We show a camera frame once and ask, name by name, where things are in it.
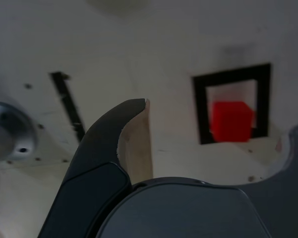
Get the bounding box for black tape strip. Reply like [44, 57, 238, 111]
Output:
[49, 71, 86, 143]

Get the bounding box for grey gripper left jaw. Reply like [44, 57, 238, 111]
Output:
[37, 98, 154, 238]

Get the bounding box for red cube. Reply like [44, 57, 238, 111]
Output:
[210, 101, 254, 143]

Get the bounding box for black tape square outline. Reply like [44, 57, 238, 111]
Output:
[191, 63, 273, 145]

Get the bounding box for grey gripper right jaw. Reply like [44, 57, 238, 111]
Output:
[96, 120, 298, 238]

